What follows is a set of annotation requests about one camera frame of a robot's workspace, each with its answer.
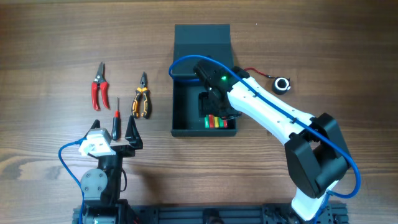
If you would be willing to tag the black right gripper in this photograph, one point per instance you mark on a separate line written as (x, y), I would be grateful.
(212, 104)

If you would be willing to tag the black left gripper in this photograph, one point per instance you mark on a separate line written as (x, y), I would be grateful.
(119, 150)

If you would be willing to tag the black red screwdriver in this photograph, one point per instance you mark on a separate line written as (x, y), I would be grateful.
(116, 130)

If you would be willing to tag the clear plastic screwdriver case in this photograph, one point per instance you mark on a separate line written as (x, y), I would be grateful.
(214, 122)

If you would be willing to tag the orange black pliers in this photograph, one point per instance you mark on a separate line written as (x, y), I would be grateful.
(142, 94)

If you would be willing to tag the red handled pruning shears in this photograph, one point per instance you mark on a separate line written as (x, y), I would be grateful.
(100, 85)

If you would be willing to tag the dark green box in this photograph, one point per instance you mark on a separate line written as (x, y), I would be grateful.
(210, 40)

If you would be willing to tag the black round tape measure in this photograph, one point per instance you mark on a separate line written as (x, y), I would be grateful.
(280, 85)

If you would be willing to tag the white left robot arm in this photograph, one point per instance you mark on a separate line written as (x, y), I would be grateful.
(101, 186)

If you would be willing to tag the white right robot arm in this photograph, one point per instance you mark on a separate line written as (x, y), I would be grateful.
(313, 165)

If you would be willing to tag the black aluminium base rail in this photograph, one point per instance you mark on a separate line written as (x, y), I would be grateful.
(261, 214)

